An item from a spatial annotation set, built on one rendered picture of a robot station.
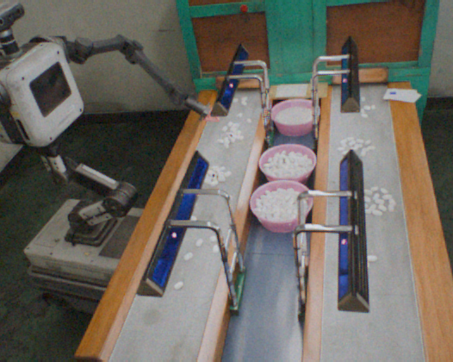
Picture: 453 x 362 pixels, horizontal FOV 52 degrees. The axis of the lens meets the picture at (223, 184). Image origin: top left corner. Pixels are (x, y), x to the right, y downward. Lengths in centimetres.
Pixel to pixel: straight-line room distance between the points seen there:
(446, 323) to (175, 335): 86
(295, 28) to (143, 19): 154
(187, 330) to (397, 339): 68
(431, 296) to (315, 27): 157
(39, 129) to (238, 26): 129
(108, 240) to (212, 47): 125
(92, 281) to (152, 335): 85
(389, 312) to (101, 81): 326
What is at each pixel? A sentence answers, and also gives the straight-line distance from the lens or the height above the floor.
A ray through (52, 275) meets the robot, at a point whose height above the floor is 35.
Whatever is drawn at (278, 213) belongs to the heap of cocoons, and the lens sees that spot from 196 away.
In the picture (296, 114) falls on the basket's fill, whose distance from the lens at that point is 260.
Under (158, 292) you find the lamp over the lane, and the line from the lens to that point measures 135.
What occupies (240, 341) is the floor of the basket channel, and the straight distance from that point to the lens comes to 167.
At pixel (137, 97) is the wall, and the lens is 422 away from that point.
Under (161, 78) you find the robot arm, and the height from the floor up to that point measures 105.
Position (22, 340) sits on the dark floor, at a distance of 291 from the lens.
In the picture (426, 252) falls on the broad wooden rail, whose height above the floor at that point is 76.
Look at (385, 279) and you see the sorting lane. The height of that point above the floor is 74.
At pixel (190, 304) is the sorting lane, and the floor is 74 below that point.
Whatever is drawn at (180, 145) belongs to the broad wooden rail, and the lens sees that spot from 244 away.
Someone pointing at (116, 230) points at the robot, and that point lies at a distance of 249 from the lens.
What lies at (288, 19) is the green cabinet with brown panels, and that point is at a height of 116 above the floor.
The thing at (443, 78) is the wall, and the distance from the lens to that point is 396.
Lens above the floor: 208
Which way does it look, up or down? 38 degrees down
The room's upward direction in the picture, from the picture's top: 11 degrees counter-clockwise
